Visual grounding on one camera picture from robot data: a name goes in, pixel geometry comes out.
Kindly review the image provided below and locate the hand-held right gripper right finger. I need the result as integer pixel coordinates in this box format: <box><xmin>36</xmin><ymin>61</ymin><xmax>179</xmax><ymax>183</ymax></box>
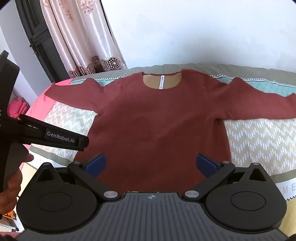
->
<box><xmin>182</xmin><ymin>152</ymin><xmax>272</xmax><ymax>201</ymax></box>

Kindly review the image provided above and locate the pink bed sheet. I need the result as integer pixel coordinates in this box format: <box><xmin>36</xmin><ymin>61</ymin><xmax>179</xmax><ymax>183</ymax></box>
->
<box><xmin>19</xmin><ymin>78</ymin><xmax>75</xmax><ymax>172</ymax></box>

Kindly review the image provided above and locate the dark window frame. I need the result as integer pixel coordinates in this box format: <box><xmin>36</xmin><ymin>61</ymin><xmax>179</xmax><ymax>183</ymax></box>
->
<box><xmin>14</xmin><ymin>0</ymin><xmax>70</xmax><ymax>83</ymax></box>

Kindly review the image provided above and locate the person's left hand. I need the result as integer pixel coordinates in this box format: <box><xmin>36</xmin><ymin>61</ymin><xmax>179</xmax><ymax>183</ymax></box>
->
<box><xmin>0</xmin><ymin>154</ymin><xmax>35</xmax><ymax>216</ymax></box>

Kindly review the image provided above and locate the pink folded cloth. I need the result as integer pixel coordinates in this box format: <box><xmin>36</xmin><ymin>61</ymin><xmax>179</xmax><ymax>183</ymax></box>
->
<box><xmin>7</xmin><ymin>97</ymin><xmax>31</xmax><ymax>119</ymax></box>

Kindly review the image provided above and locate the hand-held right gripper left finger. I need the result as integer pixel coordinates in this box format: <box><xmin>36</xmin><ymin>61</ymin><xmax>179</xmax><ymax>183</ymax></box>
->
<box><xmin>36</xmin><ymin>152</ymin><xmax>121</xmax><ymax>201</ymax></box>

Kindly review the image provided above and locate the dark red sweater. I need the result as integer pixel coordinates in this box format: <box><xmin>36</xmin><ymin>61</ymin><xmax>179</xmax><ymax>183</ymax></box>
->
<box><xmin>44</xmin><ymin>69</ymin><xmax>296</xmax><ymax>193</ymax></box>

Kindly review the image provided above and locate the pink satin curtain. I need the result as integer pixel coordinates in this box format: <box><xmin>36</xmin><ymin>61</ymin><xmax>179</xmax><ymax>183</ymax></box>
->
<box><xmin>39</xmin><ymin>0</ymin><xmax>128</xmax><ymax>79</ymax></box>

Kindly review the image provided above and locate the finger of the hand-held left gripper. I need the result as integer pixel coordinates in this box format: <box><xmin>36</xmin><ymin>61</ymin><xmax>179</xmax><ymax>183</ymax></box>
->
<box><xmin>18</xmin><ymin>114</ymin><xmax>90</xmax><ymax>152</ymax></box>

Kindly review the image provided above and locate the patchwork patterned bed blanket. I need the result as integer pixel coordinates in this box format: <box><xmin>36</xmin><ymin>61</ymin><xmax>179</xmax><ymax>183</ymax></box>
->
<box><xmin>24</xmin><ymin>64</ymin><xmax>296</xmax><ymax>202</ymax></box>

